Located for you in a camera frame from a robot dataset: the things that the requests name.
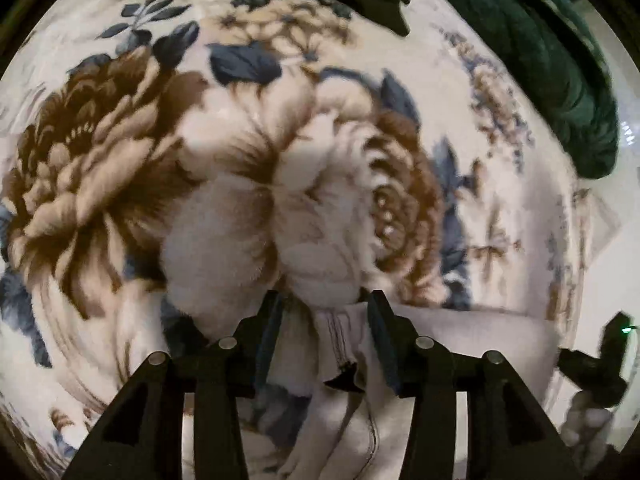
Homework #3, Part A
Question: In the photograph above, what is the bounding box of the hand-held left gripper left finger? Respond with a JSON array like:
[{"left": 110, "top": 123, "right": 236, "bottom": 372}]
[{"left": 62, "top": 290, "right": 285, "bottom": 480}]

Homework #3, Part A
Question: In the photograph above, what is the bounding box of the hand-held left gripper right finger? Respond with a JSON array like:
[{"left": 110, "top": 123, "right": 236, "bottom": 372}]
[{"left": 366, "top": 290, "right": 582, "bottom": 480}]

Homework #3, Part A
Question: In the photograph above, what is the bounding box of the white small garment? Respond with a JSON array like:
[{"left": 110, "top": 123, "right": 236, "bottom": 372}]
[{"left": 270, "top": 300, "right": 568, "bottom": 480}]

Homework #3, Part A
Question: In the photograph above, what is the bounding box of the person's right hand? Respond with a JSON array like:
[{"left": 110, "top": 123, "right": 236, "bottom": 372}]
[{"left": 559, "top": 389, "right": 620, "bottom": 470}]

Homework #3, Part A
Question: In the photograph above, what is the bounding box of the floral fleece blanket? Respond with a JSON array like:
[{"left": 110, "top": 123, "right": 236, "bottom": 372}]
[{"left": 0, "top": 0, "right": 621, "bottom": 480}]

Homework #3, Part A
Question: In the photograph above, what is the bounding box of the dark green velvet cushion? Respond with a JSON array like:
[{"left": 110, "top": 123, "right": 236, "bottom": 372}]
[{"left": 410, "top": 0, "right": 622, "bottom": 181}]

